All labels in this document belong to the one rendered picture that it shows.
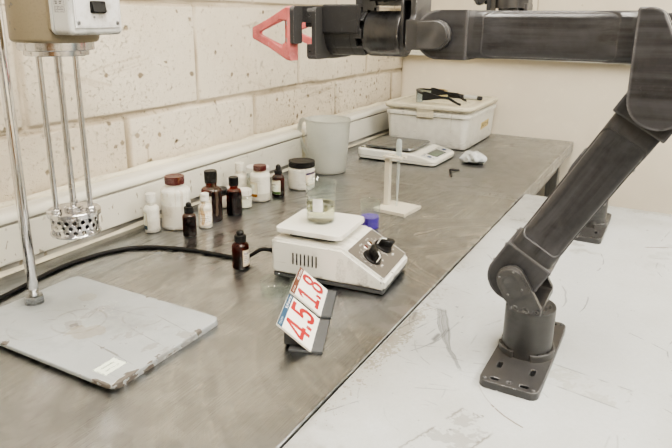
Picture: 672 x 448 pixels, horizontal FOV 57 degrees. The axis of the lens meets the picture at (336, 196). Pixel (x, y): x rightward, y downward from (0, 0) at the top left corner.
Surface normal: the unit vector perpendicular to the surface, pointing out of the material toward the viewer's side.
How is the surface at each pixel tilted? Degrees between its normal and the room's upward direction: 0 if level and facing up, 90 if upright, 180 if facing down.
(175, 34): 90
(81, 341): 0
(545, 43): 93
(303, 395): 0
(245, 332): 0
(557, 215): 86
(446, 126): 93
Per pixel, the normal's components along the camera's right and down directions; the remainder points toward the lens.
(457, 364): 0.01, -0.96
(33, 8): -0.02, 0.28
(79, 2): 0.88, 0.15
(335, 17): -0.48, 0.24
